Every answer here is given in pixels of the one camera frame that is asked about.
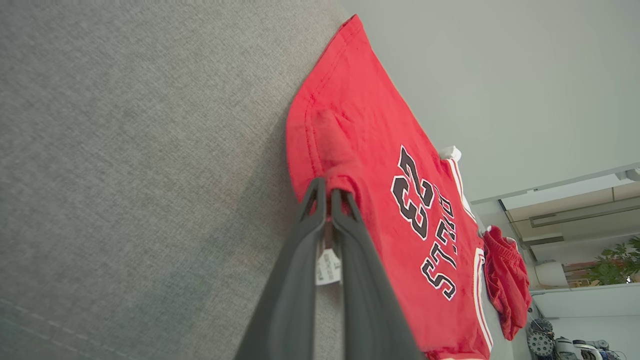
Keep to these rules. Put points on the white counter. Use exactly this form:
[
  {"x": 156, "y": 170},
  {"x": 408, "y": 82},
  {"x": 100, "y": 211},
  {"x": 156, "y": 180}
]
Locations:
[{"x": 585, "y": 300}]

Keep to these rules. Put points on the green potted plant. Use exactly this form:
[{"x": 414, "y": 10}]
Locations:
[{"x": 615, "y": 260}]

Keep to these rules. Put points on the red jersey white sleeves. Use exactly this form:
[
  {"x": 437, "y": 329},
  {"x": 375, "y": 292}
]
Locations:
[{"x": 380, "y": 150}]

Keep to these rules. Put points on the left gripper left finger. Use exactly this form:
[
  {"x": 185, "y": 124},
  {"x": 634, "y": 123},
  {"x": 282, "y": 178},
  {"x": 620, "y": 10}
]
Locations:
[{"x": 285, "y": 310}]

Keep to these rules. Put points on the red shorts white stripe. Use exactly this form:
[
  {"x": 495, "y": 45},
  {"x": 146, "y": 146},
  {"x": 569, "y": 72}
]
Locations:
[{"x": 507, "y": 280}]

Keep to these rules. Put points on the grey fabric sofa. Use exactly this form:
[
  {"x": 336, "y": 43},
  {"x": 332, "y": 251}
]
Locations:
[{"x": 125, "y": 175}]

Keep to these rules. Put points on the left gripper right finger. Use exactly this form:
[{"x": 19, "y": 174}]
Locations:
[{"x": 370, "y": 320}]

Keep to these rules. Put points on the white cylindrical object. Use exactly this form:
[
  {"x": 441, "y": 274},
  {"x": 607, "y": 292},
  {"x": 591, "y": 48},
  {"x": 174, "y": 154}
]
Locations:
[{"x": 550, "y": 274}]

